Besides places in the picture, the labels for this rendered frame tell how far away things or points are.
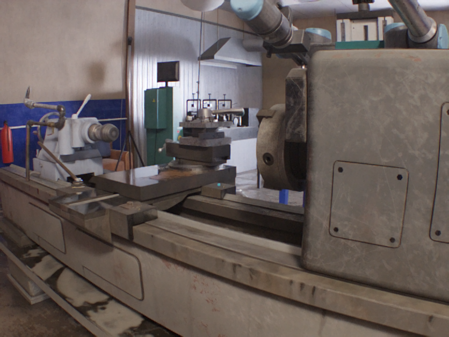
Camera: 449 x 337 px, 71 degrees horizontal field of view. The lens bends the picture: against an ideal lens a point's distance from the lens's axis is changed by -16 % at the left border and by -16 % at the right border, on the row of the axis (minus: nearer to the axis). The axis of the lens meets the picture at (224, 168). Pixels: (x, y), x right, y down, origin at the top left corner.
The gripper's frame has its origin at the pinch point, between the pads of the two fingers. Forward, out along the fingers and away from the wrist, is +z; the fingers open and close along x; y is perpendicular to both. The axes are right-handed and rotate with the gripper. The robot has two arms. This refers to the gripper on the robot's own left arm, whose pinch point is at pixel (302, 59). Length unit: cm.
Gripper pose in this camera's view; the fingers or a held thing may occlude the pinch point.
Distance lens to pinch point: 115.8
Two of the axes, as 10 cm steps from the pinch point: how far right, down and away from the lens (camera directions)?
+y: -2.3, 9.6, -1.3
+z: 5.8, 2.4, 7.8
